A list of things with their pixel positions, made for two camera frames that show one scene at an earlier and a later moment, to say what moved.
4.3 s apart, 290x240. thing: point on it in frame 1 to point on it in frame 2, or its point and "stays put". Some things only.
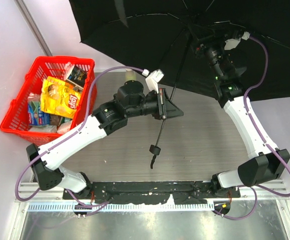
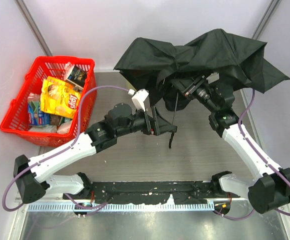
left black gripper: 162,104 to 150,120
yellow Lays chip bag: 60,97 stays put
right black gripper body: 207,41 to 192,85
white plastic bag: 61,128 stays put
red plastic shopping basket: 15,121 stays put
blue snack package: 36,117 stays put
